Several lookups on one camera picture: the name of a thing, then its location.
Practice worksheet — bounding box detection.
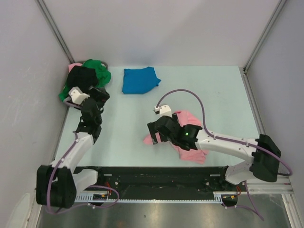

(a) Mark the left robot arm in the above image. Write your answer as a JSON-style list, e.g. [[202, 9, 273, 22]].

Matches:
[[36, 87, 110, 209]]

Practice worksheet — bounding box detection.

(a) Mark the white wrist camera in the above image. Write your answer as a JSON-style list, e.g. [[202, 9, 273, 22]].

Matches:
[[68, 86, 90, 105], [154, 104, 172, 117]]

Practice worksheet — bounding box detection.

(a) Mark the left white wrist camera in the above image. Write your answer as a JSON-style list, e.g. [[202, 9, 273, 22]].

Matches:
[[68, 86, 90, 105]]

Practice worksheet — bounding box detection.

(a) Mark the green t-shirt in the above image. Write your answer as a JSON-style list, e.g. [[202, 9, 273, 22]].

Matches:
[[58, 58, 112, 104]]

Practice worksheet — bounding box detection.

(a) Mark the grey laundry basket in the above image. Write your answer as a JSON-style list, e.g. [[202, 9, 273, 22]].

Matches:
[[101, 61, 109, 70]]

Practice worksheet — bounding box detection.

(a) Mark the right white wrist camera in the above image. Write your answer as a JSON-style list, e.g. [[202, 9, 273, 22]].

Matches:
[[154, 104, 172, 117]]

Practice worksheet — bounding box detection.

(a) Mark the purple cable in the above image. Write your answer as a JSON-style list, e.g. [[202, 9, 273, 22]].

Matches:
[[155, 88, 293, 221], [45, 99, 120, 216]]

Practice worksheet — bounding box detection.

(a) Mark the left aluminium corner post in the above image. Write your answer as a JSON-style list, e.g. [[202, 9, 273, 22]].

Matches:
[[35, 0, 75, 64]]

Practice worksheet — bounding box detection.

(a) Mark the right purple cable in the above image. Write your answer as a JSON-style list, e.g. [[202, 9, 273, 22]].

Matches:
[[155, 88, 293, 221]]

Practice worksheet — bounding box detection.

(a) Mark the folded blue t-shirt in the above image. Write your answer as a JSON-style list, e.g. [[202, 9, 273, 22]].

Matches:
[[122, 66, 161, 95]]

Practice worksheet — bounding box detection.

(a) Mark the white slotted cable duct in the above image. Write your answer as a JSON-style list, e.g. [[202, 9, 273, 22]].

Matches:
[[73, 191, 238, 204]]

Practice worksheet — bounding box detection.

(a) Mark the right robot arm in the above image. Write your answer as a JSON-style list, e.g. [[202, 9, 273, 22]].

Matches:
[[147, 115, 281, 190]]

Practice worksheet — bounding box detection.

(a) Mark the aluminium frame rail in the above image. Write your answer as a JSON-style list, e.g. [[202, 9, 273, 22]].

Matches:
[[247, 176, 294, 194]]

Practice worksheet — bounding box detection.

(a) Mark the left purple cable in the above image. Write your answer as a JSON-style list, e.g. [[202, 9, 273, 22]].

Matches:
[[45, 99, 120, 216]]

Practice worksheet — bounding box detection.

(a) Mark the right aluminium corner post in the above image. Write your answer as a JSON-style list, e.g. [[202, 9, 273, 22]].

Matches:
[[243, 0, 288, 74]]

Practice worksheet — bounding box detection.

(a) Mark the pink t-shirt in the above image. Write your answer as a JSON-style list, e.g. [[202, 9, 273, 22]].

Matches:
[[68, 63, 82, 72], [143, 110, 209, 164]]

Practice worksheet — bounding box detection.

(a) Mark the black t-shirt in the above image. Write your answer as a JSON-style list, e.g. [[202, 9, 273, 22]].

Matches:
[[66, 66, 98, 92]]

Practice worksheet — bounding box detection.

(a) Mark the aluminium corner post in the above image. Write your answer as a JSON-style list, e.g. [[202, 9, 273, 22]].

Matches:
[[35, 0, 75, 64], [243, 0, 288, 74]]

